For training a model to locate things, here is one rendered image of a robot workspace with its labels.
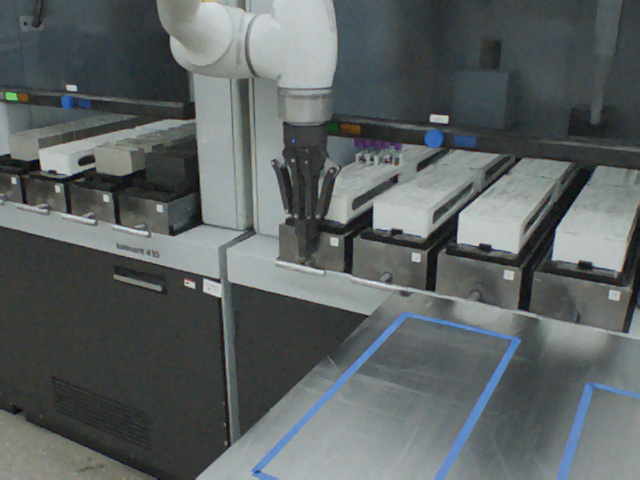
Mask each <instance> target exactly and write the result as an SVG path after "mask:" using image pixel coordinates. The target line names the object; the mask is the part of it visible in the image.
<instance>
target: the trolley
mask: <svg viewBox="0 0 640 480"><path fill-rule="evenodd" d="M195 480H640V340H635V338H633V339H630V337H626V336H621V335H617V334H612V333H607V332H603V331H597V330H592V329H588V328H583V327H578V326H574V325H569V324H564V323H559V322H554V321H549V320H545V319H540V318H535V317H531V316H525V315H520V314H516V313H511V312H506V311H502V310H497V309H491V308H487V307H482V306H477V305H473V304H468V303H462V302H458V301H453V300H448V298H446V299H444V297H438V296H433V295H429V294H424V293H419V292H415V291H409V290H404V289H397V290H396V291H395V292H394V293H393V294H392V295H391V296H390V298H388V299H387V300H385V301H384V302H383V303H382V304H381V305H380V306H379V307H378V308H377V309H376V310H375V311H374V312H373V313H372V314H371V315H370V316H369V317H367V318H366V319H364V320H363V321H362V323H361V324H360V325H359V326H358V327H357V328H356V329H355V330H354V331H353V332H352V333H351V334H350V335H348V336H347V337H346V338H345V339H344V340H343V341H342V342H340V343H339V344H338V345H337V346H336V348H335V349H334V350H333V351H332V352H331V353H329V354H328V355H327V356H326V357H325V358H324V359H323V360H322V361H321V362H320V363H319V364H318V365H317V366H315V367H314V368H313V369H312V370H310V371H309V372H308V373H307V375H306V376H305V377H304V378H303V379H302V380H301V381H300V382H299V383H298V384H297V385H296V386H295V387H294V388H292V389H290V390H289V391H288V392H287V393H286V394H285V395H284V396H283V397H282V398H281V399H280V400H279V401H278V402H277V404H276V405H274V406H273V407H272V408H271V409H270V410H269V411H268V412H267V413H266V414H264V415H263V416H262V417H261V418H260V419H259V420H258V421H257V422H255V423H254V424H253V425H252V426H251V427H250V428H249V429H248V430H247V431H246V432H245V433H244V434H243V435H242V437H241V438H240V439H239V440H237V441H235V442H234V443H233V444H232V445H231V446H230V447H229V448H228V449H227V450H226V451H225V452H224V453H223V454H222V455H221V456H220V457H218V458H217V459H216V460H215V461H214V462H213V463H212V464H211V465H210V466H209V467H208V468H207V469H206V470H204V471H203V472H202V473H201V474H199V475H198V477H197V478H196V479H195Z"/></svg>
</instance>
